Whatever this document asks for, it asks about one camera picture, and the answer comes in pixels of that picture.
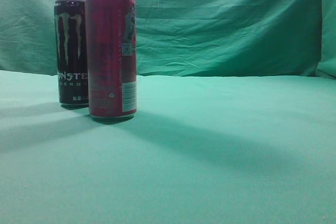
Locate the black Monster energy can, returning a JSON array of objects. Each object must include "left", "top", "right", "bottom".
[{"left": 54, "top": 0, "right": 89, "bottom": 108}]

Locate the pink drink can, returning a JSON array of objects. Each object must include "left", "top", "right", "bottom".
[{"left": 85, "top": 0, "right": 137, "bottom": 120}]

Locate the green table cloth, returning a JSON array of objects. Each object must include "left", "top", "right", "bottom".
[{"left": 1, "top": 71, "right": 335, "bottom": 223}]

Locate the green backdrop cloth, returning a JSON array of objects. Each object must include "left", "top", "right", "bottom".
[{"left": 1, "top": 0, "right": 326, "bottom": 77}]

